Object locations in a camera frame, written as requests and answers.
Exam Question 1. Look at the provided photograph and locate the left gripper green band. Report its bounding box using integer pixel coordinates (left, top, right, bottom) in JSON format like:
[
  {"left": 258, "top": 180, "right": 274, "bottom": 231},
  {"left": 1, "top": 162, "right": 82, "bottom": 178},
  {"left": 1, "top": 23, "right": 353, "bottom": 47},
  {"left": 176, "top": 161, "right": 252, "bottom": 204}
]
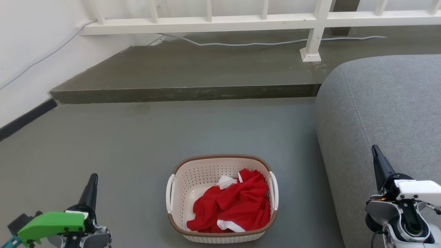
[{"left": 8, "top": 173, "right": 99, "bottom": 246}]

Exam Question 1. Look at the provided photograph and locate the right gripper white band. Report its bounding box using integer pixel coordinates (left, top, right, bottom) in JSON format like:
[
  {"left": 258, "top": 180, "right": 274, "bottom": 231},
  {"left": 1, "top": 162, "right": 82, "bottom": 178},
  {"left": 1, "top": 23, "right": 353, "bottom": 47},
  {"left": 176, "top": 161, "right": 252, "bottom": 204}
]
[{"left": 366, "top": 145, "right": 441, "bottom": 208}]

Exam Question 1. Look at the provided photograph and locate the cream laundry basket brown rim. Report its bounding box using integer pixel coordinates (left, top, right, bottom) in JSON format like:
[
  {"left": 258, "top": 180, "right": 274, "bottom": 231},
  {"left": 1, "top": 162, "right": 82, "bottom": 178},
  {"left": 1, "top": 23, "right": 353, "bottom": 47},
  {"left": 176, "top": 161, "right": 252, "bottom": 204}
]
[{"left": 166, "top": 154, "right": 279, "bottom": 244}]

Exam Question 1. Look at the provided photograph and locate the grey fabric sofa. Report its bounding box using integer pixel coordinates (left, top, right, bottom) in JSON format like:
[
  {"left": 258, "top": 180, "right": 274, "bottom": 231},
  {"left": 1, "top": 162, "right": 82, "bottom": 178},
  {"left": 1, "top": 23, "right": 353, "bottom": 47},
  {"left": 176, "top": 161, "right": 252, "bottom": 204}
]
[{"left": 314, "top": 54, "right": 441, "bottom": 248}]

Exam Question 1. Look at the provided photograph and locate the black baseboard strip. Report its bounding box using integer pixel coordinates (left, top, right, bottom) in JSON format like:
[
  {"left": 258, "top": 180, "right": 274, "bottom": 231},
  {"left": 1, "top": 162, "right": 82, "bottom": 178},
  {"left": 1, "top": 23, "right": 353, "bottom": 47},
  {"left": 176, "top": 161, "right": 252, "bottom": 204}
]
[{"left": 0, "top": 98, "right": 58, "bottom": 142}]

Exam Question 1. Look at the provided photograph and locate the white crumpled cloth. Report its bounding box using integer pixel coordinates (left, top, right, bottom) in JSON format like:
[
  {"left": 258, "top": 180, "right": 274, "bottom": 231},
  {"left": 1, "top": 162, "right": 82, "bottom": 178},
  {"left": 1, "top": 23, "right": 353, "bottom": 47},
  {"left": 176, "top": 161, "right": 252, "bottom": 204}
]
[{"left": 217, "top": 175, "right": 238, "bottom": 190}]

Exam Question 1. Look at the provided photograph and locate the red garment white trim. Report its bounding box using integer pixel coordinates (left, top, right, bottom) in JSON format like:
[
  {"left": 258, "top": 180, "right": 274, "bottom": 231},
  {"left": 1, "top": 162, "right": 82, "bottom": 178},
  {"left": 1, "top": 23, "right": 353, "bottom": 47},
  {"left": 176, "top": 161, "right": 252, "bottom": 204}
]
[{"left": 186, "top": 168, "right": 271, "bottom": 233}]

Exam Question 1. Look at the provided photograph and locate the white railing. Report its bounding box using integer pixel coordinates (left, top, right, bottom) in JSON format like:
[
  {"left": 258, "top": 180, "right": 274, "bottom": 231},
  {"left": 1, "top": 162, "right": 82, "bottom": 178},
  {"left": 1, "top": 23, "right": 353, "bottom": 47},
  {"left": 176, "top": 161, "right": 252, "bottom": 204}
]
[{"left": 79, "top": 0, "right": 441, "bottom": 62}]

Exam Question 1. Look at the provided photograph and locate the grey cable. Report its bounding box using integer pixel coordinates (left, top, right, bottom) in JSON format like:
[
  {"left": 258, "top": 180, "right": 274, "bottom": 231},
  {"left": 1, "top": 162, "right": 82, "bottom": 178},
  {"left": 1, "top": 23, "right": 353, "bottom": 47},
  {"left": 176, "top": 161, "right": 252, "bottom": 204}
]
[
  {"left": 0, "top": 20, "right": 98, "bottom": 90},
  {"left": 158, "top": 33, "right": 387, "bottom": 47}
]

